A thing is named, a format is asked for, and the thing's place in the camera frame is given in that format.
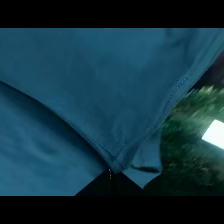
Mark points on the teal T-shirt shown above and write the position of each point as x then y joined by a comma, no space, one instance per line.
83,83

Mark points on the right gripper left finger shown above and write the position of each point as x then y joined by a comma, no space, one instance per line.
96,187

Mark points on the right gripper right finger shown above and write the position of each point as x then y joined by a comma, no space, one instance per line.
127,186

